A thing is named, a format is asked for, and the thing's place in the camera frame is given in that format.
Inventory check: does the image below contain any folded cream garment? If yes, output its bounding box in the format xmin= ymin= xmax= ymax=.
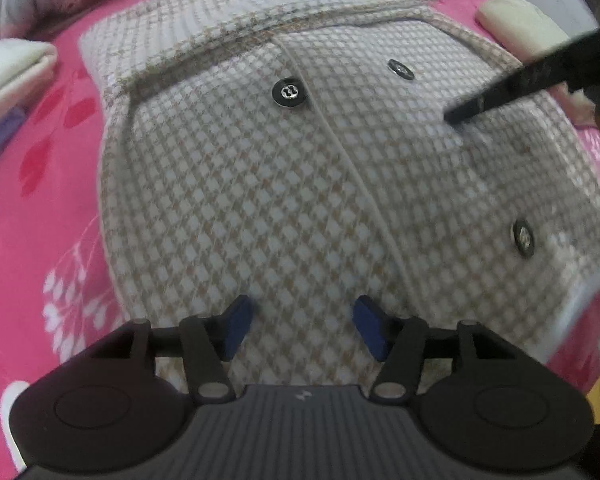
xmin=0 ymin=39 xmax=59 ymax=117

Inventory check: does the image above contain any pink floral bed sheet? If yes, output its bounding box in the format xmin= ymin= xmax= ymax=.
xmin=0 ymin=0 xmax=600 ymax=461

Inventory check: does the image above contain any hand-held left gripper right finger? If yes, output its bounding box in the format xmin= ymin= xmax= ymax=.
xmin=351 ymin=295 xmax=519 ymax=405

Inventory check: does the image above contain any folded beige garment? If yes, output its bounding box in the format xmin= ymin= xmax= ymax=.
xmin=475 ymin=0 xmax=597 ymax=127

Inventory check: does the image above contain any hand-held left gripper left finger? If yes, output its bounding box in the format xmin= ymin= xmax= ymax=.
xmin=87 ymin=295 xmax=255 ymax=404

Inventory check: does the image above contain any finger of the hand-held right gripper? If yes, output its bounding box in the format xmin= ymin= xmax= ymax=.
xmin=443 ymin=24 xmax=600 ymax=126

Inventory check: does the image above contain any beige white checked jacket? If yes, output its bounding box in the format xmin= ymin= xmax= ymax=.
xmin=77 ymin=0 xmax=600 ymax=367

